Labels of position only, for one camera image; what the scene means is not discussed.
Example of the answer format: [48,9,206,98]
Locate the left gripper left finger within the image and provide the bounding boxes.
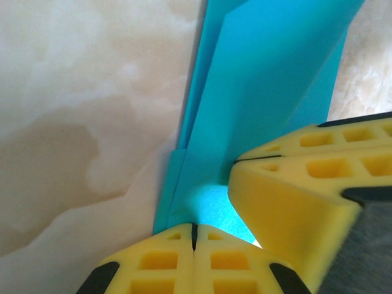
[75,222,195,294]

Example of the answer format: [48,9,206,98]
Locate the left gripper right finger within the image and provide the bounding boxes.
[193,223,312,294]

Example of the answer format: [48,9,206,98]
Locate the blue square paper sheet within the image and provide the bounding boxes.
[153,0,367,246]

